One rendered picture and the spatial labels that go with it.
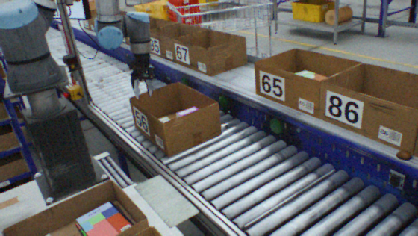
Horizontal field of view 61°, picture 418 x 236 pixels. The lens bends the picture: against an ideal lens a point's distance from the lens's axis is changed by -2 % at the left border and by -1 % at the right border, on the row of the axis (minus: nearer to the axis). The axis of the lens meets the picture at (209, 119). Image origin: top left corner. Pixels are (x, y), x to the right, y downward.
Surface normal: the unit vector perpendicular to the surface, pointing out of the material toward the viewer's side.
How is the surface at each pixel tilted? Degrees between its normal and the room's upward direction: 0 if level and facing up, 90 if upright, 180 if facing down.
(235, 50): 91
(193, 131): 91
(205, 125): 91
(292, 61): 90
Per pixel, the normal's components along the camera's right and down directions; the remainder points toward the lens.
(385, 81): -0.80, 0.33
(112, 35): 0.26, 0.52
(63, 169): 0.57, 0.32
